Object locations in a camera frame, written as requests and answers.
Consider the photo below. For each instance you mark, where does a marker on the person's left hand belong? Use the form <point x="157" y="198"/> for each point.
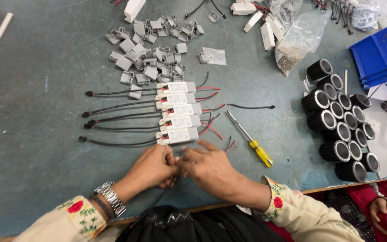
<point x="149" y="166"/>

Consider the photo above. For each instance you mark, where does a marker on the person's right hand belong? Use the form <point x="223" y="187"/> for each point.
<point x="210" y="171"/>

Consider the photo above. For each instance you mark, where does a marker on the silver metal wristwatch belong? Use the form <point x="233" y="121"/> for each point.
<point x="111" y="198"/>

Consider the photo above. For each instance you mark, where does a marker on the person's black clothing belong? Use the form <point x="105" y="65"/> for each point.
<point x="197" y="225"/>

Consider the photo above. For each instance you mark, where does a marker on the black wrist band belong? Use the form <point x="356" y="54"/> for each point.
<point x="101" y="205"/>

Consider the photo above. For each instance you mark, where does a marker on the pile of grey plastic caps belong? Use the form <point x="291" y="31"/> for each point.
<point x="149" y="57"/>

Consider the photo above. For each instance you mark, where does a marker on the small clear plastic bag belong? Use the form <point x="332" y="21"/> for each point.
<point x="216" y="56"/>

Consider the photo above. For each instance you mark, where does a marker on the metal spring clip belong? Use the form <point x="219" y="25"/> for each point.
<point x="307" y="82"/>

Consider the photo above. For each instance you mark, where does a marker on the group of black lamp housings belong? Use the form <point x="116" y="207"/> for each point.
<point x="339" y="127"/>

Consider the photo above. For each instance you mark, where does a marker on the white plastic driver housing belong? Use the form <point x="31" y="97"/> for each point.
<point x="243" y="8"/>
<point x="253" y="21"/>
<point x="133" y="9"/>
<point x="275" y="28"/>
<point x="267" y="36"/>

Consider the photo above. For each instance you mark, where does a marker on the clear bag of metal screws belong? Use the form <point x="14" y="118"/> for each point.
<point x="294" y="47"/>

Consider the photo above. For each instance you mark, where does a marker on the thin white stick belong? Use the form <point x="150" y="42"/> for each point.
<point x="345" y="82"/>

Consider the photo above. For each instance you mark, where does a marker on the grey board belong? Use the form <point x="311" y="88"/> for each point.
<point x="383" y="154"/>

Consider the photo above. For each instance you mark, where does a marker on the white paper sheet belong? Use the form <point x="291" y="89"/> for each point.
<point x="380" y="92"/>

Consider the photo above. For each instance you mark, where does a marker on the stack of blue plastic bins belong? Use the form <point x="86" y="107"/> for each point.
<point x="378" y="57"/>

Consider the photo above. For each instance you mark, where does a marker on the crumpled clear plastic bag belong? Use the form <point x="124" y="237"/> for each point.
<point x="371" y="13"/>

